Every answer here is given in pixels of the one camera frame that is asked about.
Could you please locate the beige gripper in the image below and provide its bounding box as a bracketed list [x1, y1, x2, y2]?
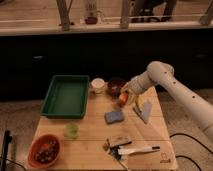
[120, 82, 136, 104]

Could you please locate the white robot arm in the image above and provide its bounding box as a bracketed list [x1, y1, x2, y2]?
[121, 61, 213, 143]

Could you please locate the white paper cup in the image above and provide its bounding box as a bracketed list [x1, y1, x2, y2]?
[91, 78, 105, 94]

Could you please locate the green plastic cup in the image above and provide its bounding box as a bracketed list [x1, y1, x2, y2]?
[64, 123, 78, 139]

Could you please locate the yellow banana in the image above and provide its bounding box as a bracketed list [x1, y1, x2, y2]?
[135, 96, 143, 111]

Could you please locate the dark red bowl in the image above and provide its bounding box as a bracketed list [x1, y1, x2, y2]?
[107, 77, 126, 97]

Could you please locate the blue sponge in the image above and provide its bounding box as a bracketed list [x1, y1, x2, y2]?
[104, 111, 124, 124]

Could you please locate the grey blue cloth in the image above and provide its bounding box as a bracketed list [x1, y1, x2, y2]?
[133, 101, 152, 124]

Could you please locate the brown wooden block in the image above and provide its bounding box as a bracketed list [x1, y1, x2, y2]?
[107, 135, 132, 147]

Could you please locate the green plastic tray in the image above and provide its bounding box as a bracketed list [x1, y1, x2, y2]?
[42, 75, 89, 119]

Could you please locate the orange bowl with beans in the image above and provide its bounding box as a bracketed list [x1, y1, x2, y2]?
[28, 134, 60, 169]

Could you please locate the black stand at left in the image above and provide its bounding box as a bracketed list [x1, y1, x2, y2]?
[0, 130, 12, 171]

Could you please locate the white handled brush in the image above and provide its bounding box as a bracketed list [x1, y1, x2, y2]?
[118, 146, 160, 155]

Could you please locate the black cable on floor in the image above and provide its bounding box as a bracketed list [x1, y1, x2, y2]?
[169, 132, 213, 171]

